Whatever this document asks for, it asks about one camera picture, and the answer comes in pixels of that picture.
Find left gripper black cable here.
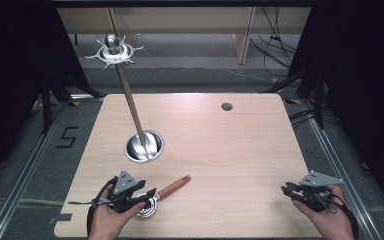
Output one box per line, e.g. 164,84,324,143
67,175,119,238

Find person's right hand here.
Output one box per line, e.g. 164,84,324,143
292,184,357,240

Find light wooden background desk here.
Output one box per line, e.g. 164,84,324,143
56,6,313,66

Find person's left hand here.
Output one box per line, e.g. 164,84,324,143
88,196,147,240

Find aluminium floor rail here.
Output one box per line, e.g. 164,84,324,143
0,94,106,240
299,98,379,240

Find black tripod stand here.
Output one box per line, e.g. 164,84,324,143
33,68,105,135
259,64,328,130

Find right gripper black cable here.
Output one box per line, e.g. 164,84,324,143
323,191,360,240

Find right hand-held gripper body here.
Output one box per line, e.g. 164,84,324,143
298,170,344,213

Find black curtain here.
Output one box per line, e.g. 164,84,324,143
285,0,384,212
0,0,92,195

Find metal utensil rack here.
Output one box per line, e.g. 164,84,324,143
84,33,166,164

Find metal strainer with wooden handle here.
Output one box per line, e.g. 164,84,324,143
135,174,192,219

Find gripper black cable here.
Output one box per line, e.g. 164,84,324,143
323,191,360,240
67,175,119,238

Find black hanging cables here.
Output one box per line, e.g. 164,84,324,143
249,6,298,70

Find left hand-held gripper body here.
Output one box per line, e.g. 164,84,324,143
107,169,148,214

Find black floor cables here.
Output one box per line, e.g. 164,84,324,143
287,107,318,130

